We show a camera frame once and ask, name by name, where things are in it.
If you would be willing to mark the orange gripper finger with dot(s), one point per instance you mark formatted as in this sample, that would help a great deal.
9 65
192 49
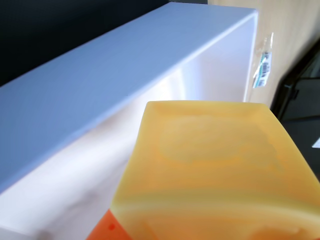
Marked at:
110 228

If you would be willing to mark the yellow block with embossed shapes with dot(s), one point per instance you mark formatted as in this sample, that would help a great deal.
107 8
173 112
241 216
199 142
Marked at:
212 175

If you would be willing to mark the white box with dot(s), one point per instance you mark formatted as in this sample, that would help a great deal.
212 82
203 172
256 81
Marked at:
100 112

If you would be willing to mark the barcode sticker label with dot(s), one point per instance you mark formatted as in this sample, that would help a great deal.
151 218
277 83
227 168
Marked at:
263 67

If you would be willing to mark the black furniture piece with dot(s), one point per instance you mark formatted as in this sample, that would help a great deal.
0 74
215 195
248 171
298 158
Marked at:
297 87

